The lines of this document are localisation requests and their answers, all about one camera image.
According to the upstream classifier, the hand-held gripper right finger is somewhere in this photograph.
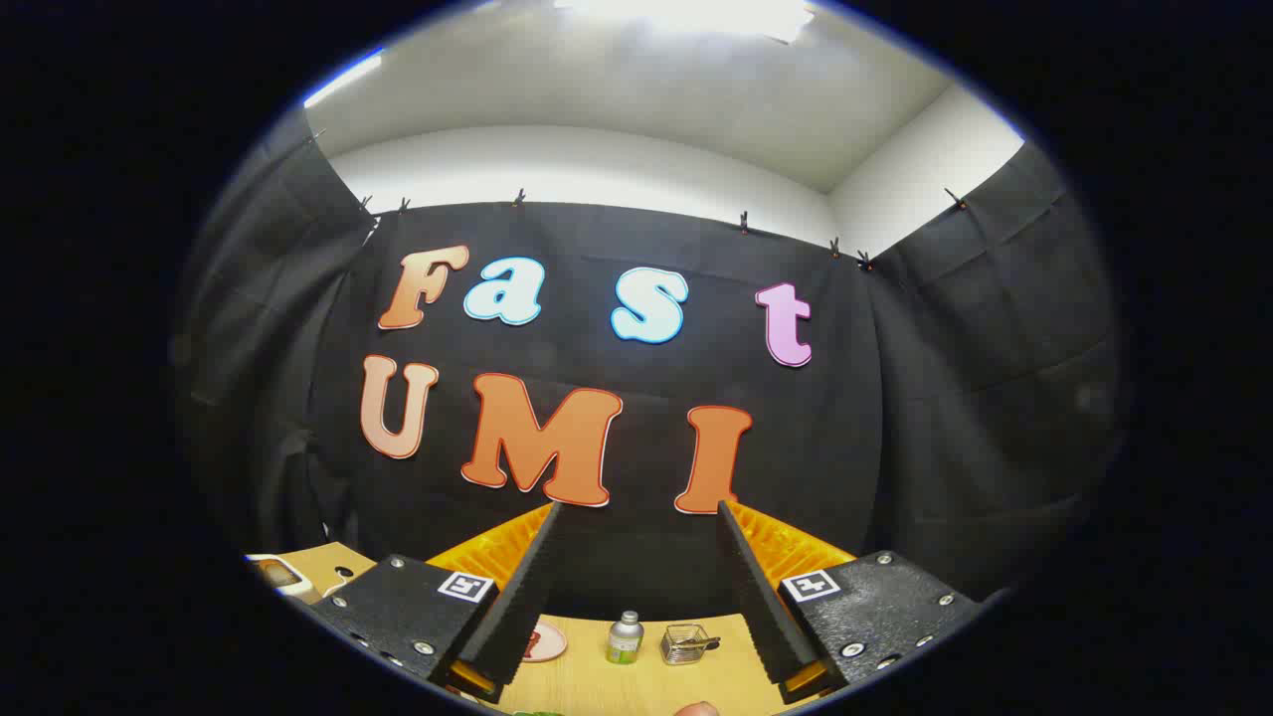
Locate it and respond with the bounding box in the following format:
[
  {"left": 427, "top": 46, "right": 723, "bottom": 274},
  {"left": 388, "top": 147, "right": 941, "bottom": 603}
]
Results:
[{"left": 716, "top": 500, "right": 986, "bottom": 705}]

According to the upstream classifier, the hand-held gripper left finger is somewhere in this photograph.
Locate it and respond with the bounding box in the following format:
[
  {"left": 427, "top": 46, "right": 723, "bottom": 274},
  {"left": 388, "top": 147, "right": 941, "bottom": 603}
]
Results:
[{"left": 310, "top": 502, "right": 564, "bottom": 705}]

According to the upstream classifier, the pink plate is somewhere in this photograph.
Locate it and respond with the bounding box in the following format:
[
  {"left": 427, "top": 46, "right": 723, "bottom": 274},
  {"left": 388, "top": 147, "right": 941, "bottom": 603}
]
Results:
[{"left": 522, "top": 622, "right": 568, "bottom": 664}]

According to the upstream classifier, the green-labelled metal bottle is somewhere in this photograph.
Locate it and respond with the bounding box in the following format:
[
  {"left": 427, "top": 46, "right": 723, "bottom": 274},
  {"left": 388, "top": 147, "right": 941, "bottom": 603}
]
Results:
[{"left": 607, "top": 611, "right": 645, "bottom": 665}]

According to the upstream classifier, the white toaster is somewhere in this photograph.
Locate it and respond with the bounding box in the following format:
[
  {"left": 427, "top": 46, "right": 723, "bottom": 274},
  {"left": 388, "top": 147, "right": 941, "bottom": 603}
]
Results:
[{"left": 246, "top": 554, "right": 321, "bottom": 604}]

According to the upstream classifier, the row of black cloth clips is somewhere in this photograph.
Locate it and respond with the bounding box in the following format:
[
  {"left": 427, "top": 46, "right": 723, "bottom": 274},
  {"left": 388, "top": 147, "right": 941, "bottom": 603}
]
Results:
[{"left": 308, "top": 127, "right": 971, "bottom": 271}]

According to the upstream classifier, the ceiling light panel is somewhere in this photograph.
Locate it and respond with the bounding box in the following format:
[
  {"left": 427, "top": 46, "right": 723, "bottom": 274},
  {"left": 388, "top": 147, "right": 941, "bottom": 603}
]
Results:
[{"left": 552, "top": 0, "right": 817, "bottom": 46}]

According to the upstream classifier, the metal wire basket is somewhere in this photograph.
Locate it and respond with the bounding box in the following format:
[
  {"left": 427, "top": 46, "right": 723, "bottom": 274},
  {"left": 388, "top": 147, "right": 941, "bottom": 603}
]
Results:
[{"left": 659, "top": 623, "right": 721, "bottom": 665}]

